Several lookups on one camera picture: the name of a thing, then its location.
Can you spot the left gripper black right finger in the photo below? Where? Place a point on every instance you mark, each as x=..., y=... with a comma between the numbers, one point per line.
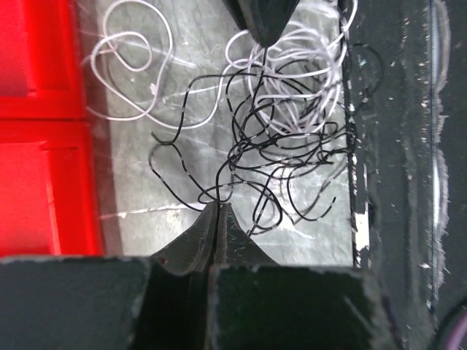
x=233, y=247

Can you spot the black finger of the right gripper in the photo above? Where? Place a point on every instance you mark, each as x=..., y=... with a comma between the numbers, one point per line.
x=265, y=20

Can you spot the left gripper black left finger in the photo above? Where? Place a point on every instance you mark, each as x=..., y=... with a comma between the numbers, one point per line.
x=191, y=249

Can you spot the red three-compartment plastic tray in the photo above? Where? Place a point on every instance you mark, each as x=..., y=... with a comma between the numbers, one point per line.
x=48, y=192

